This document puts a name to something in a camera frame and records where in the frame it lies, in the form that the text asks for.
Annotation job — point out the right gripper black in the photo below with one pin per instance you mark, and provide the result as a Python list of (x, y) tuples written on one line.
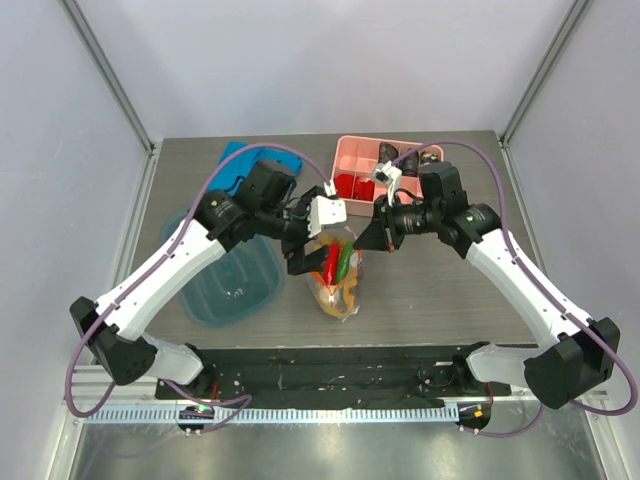
[(386, 228)]

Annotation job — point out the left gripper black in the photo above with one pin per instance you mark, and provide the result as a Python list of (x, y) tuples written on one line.
[(298, 263)]

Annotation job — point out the red chili pepper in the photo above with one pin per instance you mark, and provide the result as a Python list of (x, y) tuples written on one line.
[(331, 264)]

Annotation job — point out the clear zip bag orange zipper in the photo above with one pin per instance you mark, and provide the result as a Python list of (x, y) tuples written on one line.
[(343, 233)]

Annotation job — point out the green chili pepper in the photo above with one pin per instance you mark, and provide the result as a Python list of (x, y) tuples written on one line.
[(344, 262)]

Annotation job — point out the orange ginger-like food piece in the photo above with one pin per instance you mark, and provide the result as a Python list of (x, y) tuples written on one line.
[(340, 300)]

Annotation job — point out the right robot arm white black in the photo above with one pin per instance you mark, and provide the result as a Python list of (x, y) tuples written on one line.
[(569, 357)]

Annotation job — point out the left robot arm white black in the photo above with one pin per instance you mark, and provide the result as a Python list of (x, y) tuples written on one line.
[(115, 324)]

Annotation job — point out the teal plastic food tray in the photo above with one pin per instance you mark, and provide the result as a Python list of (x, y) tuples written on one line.
[(242, 282)]

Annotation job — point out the red rolled sock right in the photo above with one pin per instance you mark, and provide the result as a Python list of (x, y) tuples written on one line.
[(363, 189)]

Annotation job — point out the black rolled sock middle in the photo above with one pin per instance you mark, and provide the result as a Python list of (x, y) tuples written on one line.
[(410, 164)]

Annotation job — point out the floral rolled sock right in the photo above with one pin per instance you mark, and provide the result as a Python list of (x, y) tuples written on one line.
[(428, 157)]

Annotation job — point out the pink compartment organizer box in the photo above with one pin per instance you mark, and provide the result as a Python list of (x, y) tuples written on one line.
[(359, 156)]

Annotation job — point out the blue folded cloth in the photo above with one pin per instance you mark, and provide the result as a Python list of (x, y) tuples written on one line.
[(237, 170)]

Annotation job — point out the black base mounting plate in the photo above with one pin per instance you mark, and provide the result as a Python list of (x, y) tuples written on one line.
[(337, 378)]

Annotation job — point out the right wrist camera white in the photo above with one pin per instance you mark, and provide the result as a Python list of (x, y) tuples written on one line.
[(388, 175)]

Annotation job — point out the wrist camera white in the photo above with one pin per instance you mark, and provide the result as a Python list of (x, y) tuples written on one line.
[(326, 210), (388, 175)]

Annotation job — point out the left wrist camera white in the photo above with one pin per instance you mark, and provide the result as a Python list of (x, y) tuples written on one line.
[(326, 210)]

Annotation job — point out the slotted cable duct rail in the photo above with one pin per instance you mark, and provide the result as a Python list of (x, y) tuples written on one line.
[(190, 414)]

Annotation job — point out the right aluminium frame post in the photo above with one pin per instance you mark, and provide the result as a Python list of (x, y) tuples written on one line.
[(562, 37)]

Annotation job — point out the aluminium frame post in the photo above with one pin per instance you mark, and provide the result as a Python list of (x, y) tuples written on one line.
[(81, 25), (562, 37)]

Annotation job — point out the left aluminium frame post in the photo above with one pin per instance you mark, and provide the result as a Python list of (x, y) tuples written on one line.
[(81, 25)]

